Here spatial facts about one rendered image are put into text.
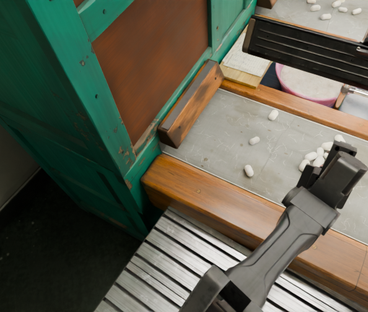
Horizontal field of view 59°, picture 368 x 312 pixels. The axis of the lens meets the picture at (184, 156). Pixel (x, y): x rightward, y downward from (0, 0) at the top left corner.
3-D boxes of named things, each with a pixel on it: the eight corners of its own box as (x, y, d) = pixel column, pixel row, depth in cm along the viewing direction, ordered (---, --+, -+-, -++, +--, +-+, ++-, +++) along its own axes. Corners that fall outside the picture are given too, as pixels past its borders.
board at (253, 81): (256, 89, 104) (256, 86, 103) (214, 75, 109) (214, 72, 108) (293, 27, 118) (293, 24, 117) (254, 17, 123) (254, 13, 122)
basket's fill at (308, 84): (334, 121, 105) (339, 109, 100) (267, 98, 112) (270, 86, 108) (354, 75, 114) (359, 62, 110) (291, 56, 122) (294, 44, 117)
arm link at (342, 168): (332, 143, 62) (315, 151, 52) (376, 170, 58) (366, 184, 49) (299, 190, 67) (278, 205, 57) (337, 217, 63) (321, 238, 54)
